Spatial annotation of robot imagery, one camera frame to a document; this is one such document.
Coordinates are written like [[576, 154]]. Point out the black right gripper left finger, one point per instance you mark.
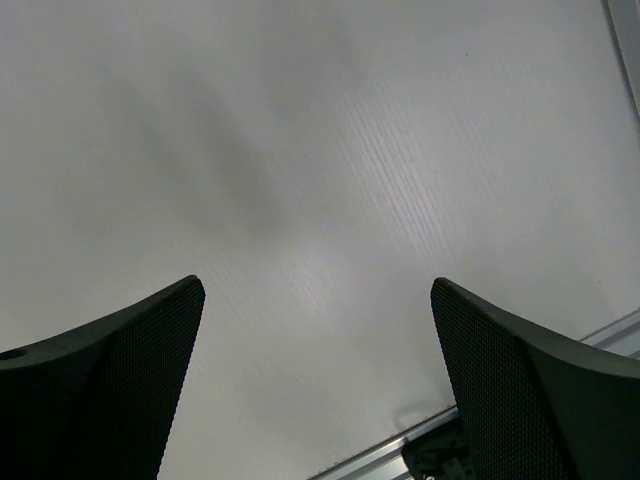
[[98, 401]]

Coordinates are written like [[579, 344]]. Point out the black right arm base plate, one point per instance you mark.
[[441, 454]]

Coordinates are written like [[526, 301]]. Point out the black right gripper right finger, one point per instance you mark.
[[535, 404]]

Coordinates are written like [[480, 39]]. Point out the aluminium front rail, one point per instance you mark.
[[384, 460]]

